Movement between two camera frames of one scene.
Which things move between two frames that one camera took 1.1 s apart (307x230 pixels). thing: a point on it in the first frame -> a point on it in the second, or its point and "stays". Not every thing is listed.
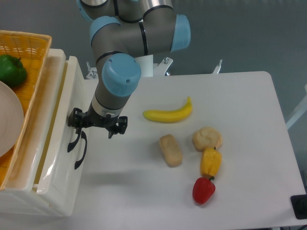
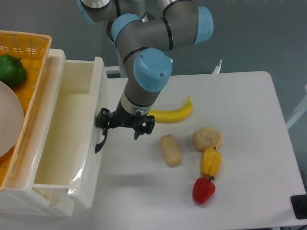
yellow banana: (170, 116) stays
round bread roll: (206, 137) stays
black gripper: (91, 118) -> (105, 120)
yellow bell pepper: (211, 160) stays
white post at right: (297, 114) stays
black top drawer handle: (72, 144) -> (99, 146)
